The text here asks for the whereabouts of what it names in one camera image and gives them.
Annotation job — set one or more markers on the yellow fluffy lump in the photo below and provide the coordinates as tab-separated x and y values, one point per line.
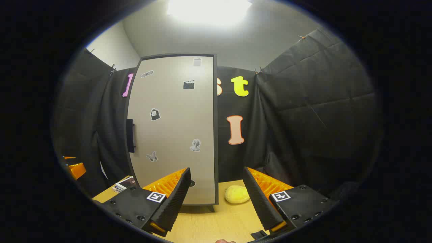
236	195

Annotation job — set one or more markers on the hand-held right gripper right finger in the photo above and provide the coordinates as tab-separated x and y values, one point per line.
258	202

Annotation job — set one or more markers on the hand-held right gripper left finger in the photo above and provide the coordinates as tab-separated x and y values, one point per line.
175	202

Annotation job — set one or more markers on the black backdrop cloth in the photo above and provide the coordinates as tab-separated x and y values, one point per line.
303	118

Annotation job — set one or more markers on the ceiling light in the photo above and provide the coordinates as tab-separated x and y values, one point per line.
209	10

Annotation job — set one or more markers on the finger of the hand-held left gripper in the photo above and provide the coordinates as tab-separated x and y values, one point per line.
68	157
77	169

